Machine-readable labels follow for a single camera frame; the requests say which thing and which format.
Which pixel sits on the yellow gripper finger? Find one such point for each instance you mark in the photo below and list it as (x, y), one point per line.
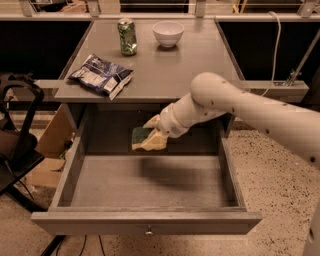
(153, 122)
(155, 141)

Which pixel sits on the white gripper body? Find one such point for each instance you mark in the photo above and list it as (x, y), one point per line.
(167, 125)

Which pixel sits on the green and yellow sponge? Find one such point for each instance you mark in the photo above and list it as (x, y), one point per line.
(139, 134)

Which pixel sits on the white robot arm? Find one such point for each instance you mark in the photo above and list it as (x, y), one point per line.
(211, 96)

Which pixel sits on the grey cabinet counter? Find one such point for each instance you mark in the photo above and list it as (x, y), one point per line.
(160, 75)

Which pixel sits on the grey open drawer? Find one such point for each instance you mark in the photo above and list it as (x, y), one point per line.
(189, 188)

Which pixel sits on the round metal drawer knob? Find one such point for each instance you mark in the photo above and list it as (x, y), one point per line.
(149, 232)

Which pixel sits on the blue and white chip bag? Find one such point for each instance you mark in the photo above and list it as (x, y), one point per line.
(104, 77)

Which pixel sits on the white bowl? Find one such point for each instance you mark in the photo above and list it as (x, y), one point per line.
(168, 33)

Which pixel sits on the green soda can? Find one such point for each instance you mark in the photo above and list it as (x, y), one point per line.
(127, 33)

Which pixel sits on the cardboard box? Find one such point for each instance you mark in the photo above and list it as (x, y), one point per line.
(53, 145)

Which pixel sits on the metal railing beam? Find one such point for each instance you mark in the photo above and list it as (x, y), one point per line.
(247, 17)

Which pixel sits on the black chair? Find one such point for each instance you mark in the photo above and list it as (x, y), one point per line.
(17, 147)

